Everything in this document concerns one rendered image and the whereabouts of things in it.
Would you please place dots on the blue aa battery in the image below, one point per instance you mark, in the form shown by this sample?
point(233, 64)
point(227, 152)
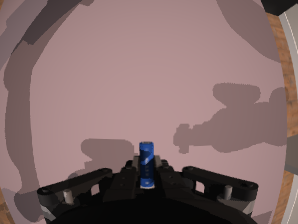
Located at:
point(146, 150)

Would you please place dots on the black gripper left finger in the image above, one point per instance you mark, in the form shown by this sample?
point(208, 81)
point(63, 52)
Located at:
point(62, 196)

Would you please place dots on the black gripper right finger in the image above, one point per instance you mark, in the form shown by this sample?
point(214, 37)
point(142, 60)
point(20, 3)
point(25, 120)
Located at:
point(238, 193)

